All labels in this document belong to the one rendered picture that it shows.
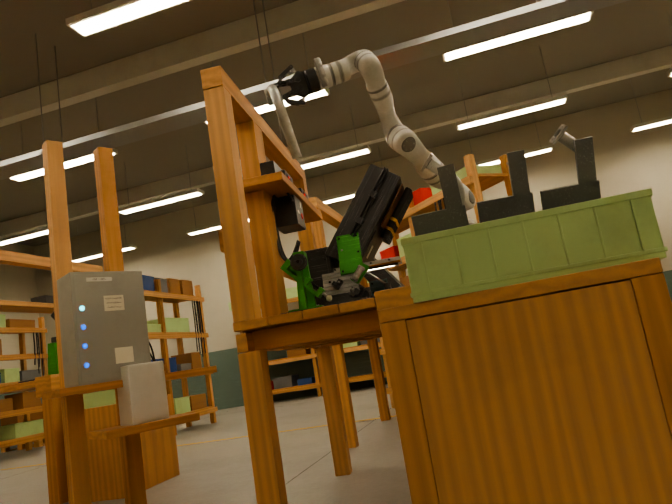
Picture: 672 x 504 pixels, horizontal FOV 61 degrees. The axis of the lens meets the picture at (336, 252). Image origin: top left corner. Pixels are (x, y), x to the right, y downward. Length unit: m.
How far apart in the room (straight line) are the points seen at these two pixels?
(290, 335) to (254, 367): 0.19
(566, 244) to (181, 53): 6.22
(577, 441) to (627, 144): 11.14
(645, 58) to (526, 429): 9.58
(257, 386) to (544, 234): 1.22
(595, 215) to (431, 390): 0.59
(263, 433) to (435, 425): 0.89
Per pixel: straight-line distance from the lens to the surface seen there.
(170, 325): 8.82
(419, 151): 2.09
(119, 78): 7.65
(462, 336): 1.49
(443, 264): 1.50
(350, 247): 2.83
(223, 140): 2.42
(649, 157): 12.46
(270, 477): 2.27
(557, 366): 1.48
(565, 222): 1.53
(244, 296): 2.25
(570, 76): 10.53
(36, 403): 11.13
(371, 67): 1.89
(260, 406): 2.24
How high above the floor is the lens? 0.69
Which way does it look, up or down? 10 degrees up
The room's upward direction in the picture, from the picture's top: 9 degrees counter-clockwise
